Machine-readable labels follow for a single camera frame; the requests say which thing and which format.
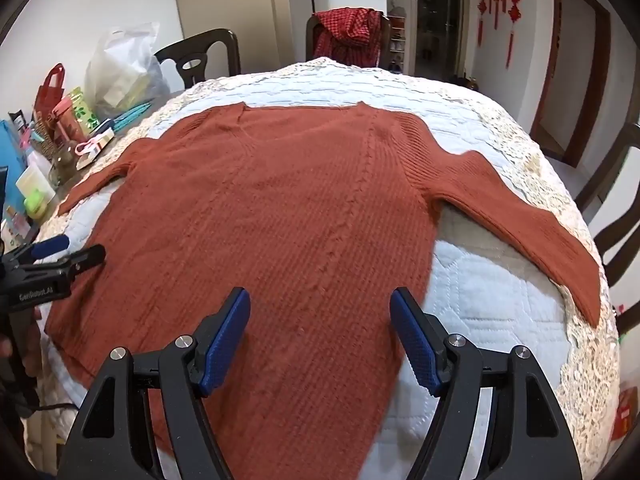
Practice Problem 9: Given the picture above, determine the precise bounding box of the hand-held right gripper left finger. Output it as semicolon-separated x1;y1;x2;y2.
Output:
59;286;251;480

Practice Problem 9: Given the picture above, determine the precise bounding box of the large blue box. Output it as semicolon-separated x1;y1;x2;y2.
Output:
0;120;32;241

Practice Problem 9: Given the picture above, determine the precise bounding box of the translucent plastic bag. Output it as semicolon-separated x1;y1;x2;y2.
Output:
82;22;171;121

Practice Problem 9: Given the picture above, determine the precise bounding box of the dark wooden chair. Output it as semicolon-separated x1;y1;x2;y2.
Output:
154;29;242;92
306;10;392;68
575;122;640;333

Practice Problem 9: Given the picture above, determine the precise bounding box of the blue quilted lace-trimmed mat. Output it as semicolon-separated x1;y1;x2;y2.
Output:
30;57;621;480

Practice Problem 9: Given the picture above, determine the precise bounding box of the green toy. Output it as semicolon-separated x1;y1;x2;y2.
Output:
25;190;49;219

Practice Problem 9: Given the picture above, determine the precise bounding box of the red packet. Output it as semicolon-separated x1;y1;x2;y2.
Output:
615;387;634;442

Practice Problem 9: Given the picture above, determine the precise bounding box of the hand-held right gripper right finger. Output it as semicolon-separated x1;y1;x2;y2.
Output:
390;287;583;480

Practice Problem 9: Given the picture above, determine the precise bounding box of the shoe rack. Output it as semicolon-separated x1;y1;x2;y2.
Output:
387;10;409;74

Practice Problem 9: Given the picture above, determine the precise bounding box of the red gift bag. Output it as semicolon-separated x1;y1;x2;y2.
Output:
34;63;68;126

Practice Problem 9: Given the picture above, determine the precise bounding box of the red checked garment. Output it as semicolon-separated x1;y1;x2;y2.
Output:
312;7;386;68

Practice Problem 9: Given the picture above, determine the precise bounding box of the rust knitted sweater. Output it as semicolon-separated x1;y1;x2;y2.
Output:
44;101;602;480

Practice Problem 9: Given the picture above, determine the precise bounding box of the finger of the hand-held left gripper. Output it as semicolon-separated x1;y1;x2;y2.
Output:
30;244;107;282
2;234;71;267

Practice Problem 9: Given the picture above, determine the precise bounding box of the glass jar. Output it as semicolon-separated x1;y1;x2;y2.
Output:
50;142;81;187

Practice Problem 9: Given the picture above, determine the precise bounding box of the pink bottle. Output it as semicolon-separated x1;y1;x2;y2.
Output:
50;97;88;145

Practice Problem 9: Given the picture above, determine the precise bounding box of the small cardboard box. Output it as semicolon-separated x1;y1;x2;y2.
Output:
75;127;117;168

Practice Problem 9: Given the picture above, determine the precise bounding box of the translucent plastic container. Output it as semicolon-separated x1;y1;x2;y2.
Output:
15;165;57;207

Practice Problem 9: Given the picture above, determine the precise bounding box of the green floral packet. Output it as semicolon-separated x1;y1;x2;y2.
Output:
67;87;99;136

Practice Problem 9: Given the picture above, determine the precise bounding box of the dark glass door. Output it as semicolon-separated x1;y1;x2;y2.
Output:
410;0;471;81

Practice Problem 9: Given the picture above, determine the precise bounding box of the brown door frame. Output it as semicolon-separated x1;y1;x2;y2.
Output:
530;0;627;169

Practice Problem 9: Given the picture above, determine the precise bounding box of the black cable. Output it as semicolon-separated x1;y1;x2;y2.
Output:
27;399;77;417

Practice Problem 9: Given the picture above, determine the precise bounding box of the person's left hand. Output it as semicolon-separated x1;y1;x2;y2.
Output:
0;307;44;380

